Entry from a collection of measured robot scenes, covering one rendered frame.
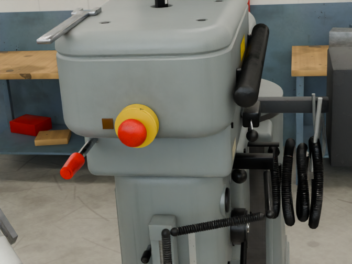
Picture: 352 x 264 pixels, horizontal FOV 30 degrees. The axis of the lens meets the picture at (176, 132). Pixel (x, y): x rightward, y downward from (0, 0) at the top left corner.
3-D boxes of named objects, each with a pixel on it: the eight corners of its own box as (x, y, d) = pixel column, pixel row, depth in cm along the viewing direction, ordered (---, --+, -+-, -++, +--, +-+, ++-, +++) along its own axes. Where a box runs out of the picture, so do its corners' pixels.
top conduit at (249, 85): (257, 108, 93) (257, 84, 91) (228, 108, 93) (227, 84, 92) (269, 39, 134) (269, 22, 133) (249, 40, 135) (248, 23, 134)
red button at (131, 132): (145, 150, 89) (143, 121, 88) (117, 149, 90) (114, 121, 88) (150, 141, 92) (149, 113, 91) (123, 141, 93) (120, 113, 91)
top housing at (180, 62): (231, 143, 92) (227, 30, 87) (53, 142, 97) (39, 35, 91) (251, 61, 135) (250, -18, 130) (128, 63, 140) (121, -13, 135)
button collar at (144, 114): (157, 148, 92) (154, 107, 90) (116, 148, 93) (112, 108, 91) (160, 143, 94) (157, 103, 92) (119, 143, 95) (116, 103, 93)
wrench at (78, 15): (58, 44, 85) (57, 37, 84) (29, 45, 85) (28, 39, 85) (101, 11, 107) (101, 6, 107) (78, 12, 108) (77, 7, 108)
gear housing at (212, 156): (233, 180, 104) (231, 121, 101) (86, 178, 109) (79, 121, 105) (247, 113, 135) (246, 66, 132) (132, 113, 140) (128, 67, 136)
